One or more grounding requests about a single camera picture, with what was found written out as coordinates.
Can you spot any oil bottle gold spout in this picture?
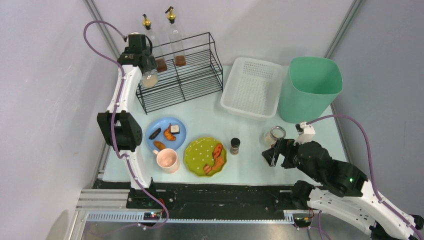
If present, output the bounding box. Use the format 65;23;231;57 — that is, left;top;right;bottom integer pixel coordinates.
165;6;186;67
142;13;168;73

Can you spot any glass jar beige powder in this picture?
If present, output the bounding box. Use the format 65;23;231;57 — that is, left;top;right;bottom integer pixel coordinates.
139;69;159;89

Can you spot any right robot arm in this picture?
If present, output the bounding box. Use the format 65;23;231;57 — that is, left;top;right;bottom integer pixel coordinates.
261;138;424;240

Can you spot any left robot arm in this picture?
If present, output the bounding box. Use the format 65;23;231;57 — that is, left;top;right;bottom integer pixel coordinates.
96;32;153;190

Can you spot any glass jar clamp lid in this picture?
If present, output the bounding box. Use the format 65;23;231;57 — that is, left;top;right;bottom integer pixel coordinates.
263;125;287;147

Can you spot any small black lid spice jar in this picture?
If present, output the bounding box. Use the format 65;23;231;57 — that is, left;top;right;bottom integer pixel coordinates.
230;137;241;155

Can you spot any orange food on green plate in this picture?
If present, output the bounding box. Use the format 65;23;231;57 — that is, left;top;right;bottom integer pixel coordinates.
203;143;225;175

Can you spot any white plastic basket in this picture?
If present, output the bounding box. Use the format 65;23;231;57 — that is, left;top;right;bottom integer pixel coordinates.
220;57;288;121

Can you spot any green trash bin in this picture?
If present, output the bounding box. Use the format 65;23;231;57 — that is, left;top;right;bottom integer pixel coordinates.
279;56;343;124

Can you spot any green dotted plate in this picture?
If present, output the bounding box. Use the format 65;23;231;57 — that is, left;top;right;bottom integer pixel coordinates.
183;137;227;177

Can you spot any blue plate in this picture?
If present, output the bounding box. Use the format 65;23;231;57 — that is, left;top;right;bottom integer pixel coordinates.
144;117;187;150

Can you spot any dark food piece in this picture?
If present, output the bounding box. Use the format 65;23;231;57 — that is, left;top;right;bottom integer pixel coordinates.
149;127;162;140

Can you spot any white black food cube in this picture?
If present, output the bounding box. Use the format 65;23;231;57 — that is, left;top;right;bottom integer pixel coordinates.
170;124;180;135

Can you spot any orange food on blue plate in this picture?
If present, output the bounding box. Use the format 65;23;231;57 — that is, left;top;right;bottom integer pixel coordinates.
163;124;176;142

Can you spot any small orange food piece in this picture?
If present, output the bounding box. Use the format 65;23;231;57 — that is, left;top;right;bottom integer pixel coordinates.
153;140;167;151

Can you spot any pink mug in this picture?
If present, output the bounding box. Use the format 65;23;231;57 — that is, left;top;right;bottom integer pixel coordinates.
152;148;180;174

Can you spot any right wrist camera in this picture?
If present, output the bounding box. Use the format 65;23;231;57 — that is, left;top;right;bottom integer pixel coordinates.
294;122;316;145

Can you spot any black wire rack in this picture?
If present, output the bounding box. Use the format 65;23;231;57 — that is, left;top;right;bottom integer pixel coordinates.
129;32;224;114

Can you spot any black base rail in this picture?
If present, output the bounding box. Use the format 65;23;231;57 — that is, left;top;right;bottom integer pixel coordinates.
126;182;312;221

